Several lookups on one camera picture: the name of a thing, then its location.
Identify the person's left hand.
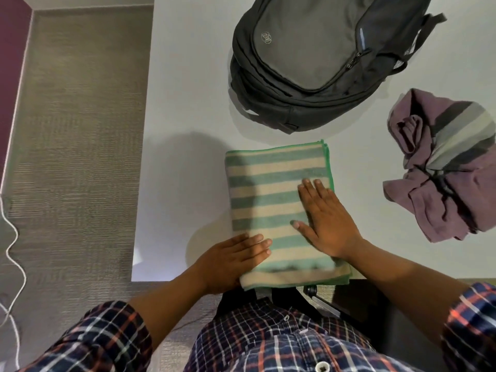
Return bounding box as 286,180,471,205
192,232,273,295

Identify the person's right hand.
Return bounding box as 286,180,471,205
290,178,365,260

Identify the green white striped towel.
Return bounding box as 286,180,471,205
224,139,353,291

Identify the black chair with armrests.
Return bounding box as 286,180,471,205
216,281,446,372

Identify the purple striped t-shirt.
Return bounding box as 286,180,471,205
382,88,496,244

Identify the grey backpack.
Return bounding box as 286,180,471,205
229,0,447,135

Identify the person's right forearm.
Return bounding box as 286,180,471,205
340,238,472,345

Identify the person's left forearm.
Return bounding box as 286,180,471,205
128,263,233,351

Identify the white table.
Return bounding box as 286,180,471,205
131,0,496,283

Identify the white floor cable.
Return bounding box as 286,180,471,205
0,195,27,370

